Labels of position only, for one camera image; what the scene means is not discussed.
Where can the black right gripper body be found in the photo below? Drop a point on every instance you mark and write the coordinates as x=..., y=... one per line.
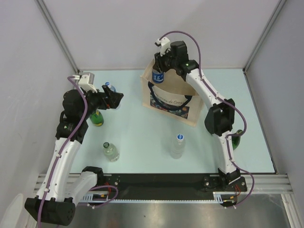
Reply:
x=167, y=61

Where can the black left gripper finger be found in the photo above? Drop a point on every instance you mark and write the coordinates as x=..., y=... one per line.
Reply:
x=113, y=100
x=107, y=91

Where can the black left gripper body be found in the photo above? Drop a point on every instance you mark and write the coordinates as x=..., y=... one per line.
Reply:
x=94, y=101

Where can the blue label water bottle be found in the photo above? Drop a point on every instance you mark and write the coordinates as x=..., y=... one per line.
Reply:
x=157, y=77

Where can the beige canvas tote bag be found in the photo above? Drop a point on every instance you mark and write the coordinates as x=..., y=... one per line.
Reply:
x=173, y=97

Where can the clear glass Chang bottle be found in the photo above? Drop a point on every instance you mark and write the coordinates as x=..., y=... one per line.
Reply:
x=110, y=151

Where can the clear plastic bottle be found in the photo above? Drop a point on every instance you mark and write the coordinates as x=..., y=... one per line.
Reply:
x=177, y=147

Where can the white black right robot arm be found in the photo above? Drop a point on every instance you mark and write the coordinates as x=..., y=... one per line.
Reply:
x=221, y=112

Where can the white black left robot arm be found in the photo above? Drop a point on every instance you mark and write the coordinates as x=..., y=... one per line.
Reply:
x=55, y=203

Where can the green glass bottle left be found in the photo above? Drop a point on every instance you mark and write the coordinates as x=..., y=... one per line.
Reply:
x=96, y=118

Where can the green glass bottle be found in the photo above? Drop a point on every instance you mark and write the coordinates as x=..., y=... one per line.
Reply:
x=236, y=138
x=96, y=118

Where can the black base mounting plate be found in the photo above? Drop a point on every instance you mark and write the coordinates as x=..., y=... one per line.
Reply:
x=170, y=186

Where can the green glass bottle right front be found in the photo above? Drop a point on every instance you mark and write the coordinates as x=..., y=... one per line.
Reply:
x=236, y=138

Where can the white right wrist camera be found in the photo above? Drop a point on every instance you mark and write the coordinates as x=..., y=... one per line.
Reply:
x=164, y=44

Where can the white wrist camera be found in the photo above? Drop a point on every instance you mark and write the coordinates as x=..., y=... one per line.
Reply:
x=164, y=44
x=85, y=81

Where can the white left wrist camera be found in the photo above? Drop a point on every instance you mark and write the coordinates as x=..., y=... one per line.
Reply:
x=85, y=81

